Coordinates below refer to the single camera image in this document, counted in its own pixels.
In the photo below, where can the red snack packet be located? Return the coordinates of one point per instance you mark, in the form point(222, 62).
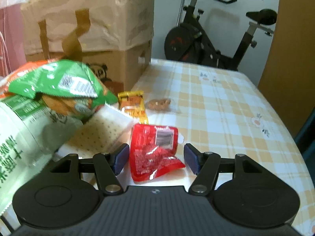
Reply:
point(147, 152)

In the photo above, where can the black exercise bike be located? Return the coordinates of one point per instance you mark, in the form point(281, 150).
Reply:
point(187, 41)

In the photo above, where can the yellow checkered tablecloth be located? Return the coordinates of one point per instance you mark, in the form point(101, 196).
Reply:
point(221, 103)

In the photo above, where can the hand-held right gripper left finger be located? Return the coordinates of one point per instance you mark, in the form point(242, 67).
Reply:
point(121, 157)

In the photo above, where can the yellow snack packet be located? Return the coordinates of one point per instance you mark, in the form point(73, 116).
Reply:
point(134, 105)

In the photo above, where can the white cracker packet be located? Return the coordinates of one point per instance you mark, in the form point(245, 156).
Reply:
point(98, 132)

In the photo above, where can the pink bamboo print curtain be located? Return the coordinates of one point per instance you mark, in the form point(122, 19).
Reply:
point(12, 29)

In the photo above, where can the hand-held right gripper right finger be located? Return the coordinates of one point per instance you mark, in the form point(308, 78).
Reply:
point(190, 157)

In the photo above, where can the pale green snack bag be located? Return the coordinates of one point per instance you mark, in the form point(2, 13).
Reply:
point(19, 137)

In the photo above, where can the green orange snack bag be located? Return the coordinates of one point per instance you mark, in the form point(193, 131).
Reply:
point(56, 78)

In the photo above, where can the metal rod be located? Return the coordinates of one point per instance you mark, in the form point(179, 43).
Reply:
point(181, 7)

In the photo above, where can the clear brown snack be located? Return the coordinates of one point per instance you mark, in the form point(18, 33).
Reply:
point(158, 104)

